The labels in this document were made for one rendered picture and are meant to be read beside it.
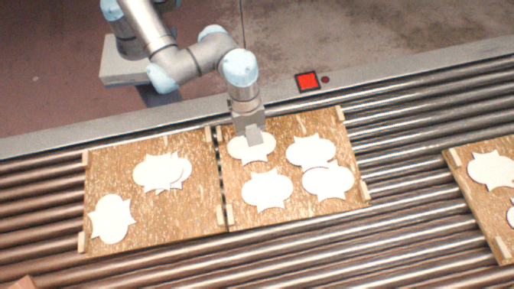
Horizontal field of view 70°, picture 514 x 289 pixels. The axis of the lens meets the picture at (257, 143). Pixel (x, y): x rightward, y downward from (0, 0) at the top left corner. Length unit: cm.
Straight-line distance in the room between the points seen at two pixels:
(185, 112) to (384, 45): 180
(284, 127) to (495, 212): 65
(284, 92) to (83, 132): 70
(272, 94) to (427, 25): 189
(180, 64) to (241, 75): 15
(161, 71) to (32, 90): 217
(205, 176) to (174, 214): 14
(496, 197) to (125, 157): 111
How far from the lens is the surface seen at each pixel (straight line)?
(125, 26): 139
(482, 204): 122
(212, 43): 89
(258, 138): 98
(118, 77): 147
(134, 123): 131
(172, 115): 129
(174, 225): 110
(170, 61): 87
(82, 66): 293
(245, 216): 107
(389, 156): 120
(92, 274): 117
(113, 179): 122
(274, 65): 256
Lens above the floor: 196
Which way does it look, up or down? 62 degrees down
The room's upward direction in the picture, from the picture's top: 6 degrees counter-clockwise
